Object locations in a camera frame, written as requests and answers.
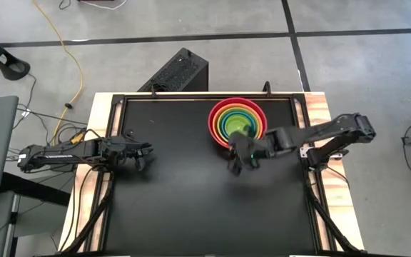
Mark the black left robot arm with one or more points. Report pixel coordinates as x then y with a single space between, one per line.
55 155

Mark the black table mat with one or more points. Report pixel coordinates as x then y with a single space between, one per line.
177 214

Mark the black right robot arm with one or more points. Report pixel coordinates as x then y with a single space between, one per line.
334 131

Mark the black flat floor bar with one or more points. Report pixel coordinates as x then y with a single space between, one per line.
38 189

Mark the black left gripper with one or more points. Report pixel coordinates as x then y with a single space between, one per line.
128 151

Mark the orange bowl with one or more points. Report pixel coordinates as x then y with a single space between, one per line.
237 104

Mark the small green bowl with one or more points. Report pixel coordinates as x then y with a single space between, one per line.
239 124

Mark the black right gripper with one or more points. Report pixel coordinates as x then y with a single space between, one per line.
248 148

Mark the yellow bowl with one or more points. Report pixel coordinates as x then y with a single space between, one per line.
237 107

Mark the black computer tower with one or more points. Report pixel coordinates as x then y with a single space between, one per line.
178 73

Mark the large lime green bowl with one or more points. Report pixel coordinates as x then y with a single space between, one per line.
237 110

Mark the red bowl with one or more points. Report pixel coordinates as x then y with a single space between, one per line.
237 99

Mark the blue bowl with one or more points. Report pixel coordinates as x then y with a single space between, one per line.
237 113

